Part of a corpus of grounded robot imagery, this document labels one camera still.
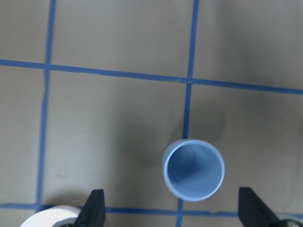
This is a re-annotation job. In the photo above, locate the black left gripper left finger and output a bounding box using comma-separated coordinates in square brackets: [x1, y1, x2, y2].
[75, 189, 106, 227]

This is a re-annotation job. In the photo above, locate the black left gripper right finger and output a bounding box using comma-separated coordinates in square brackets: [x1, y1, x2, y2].
[238, 187, 279, 227]

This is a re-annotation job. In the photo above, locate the blue cup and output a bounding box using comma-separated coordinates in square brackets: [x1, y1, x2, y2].
[162, 139, 225, 202]

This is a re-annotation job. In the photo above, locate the pink bowl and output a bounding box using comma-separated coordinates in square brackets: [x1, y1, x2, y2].
[20, 205, 81, 227]

